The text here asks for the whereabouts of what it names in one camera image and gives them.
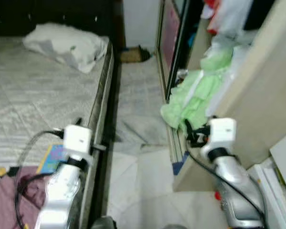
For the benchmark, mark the white long sleeve shirt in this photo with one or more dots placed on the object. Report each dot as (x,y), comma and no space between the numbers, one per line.
(231,19)

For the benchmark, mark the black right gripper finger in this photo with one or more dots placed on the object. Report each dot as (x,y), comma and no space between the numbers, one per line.
(188,126)

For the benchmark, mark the white quilted mattress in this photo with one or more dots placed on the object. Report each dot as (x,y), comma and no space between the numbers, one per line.
(33,95)

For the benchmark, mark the purple cartoon print blanket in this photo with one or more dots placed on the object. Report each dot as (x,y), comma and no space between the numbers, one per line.
(5,205)

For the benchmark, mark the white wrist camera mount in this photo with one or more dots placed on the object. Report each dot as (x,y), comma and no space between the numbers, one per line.
(222,131)
(77,138)

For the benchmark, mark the light green tulle dress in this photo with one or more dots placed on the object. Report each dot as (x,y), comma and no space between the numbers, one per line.
(195,95)

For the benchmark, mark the quilted bed base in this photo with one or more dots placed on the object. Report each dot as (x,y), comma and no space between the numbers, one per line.
(105,95)

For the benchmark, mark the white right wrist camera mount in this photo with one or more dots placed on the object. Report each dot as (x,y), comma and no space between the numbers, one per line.
(222,131)

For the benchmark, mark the brown speckled floor mat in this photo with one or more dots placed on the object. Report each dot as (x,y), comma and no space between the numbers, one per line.
(131,55)

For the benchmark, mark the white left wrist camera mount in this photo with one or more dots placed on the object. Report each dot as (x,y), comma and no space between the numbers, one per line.
(77,138)

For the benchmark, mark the dark tufted headboard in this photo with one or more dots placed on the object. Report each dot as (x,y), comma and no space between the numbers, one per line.
(47,12)

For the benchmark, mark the blue yellow children's book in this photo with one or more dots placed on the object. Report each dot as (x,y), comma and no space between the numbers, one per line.
(50,160)

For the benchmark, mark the beige wooden wardrobe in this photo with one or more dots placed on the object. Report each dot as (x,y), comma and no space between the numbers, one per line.
(257,95)

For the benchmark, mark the mirrored wardrobe door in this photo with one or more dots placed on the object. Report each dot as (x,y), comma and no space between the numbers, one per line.
(169,38)

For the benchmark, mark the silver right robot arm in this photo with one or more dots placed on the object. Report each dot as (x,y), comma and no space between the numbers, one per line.
(233,181)

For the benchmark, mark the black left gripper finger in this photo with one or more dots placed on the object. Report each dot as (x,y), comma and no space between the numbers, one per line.
(78,122)

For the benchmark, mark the white cabinet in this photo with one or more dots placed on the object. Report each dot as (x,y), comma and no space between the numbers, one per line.
(283,157)

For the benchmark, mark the white pillow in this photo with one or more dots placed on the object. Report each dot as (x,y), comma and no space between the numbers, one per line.
(66,45)

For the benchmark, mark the blue tape strip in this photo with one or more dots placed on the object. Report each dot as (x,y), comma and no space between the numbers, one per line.
(179,164)

